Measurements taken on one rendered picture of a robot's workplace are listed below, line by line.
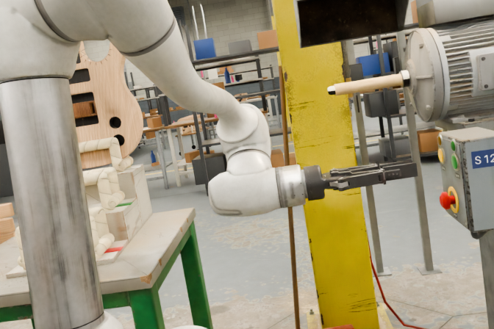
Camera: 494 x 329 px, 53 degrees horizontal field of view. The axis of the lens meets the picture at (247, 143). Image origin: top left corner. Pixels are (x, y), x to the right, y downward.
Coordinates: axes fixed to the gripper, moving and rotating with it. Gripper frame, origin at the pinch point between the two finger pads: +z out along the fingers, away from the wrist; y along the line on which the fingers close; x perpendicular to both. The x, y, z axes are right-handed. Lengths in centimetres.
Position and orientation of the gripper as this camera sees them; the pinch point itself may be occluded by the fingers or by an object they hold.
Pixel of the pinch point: (398, 170)
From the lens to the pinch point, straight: 110.9
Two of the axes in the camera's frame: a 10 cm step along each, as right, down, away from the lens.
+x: -1.6, -9.8, -1.2
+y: -0.7, 1.3, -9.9
